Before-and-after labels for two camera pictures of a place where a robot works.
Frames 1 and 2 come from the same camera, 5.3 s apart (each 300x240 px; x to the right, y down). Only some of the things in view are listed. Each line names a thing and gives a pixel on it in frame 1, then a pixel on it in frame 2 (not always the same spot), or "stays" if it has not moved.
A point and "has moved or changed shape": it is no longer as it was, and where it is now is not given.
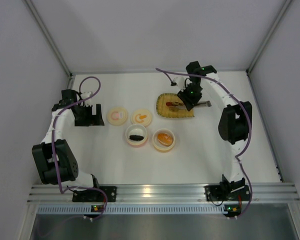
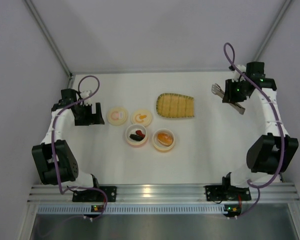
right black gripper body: [186, 99] -> [230, 95]
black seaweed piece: [136, 137] stays
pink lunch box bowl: [134, 129] stays
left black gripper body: [87, 119] stays
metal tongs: [208, 103] has moved or changed shape
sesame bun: [165, 139] stays
